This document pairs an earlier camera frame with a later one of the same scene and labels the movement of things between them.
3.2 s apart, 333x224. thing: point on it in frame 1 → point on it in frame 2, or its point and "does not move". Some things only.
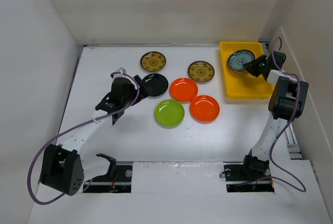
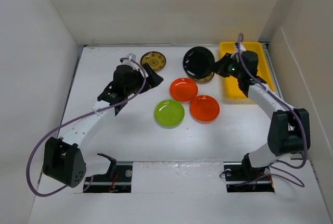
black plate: (157, 83) → (198, 62)
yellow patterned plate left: (153, 61) does not move
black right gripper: (252, 65) → (220, 65)
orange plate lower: (204, 109) does not move
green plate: (169, 113) does not move
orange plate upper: (183, 89) does not move
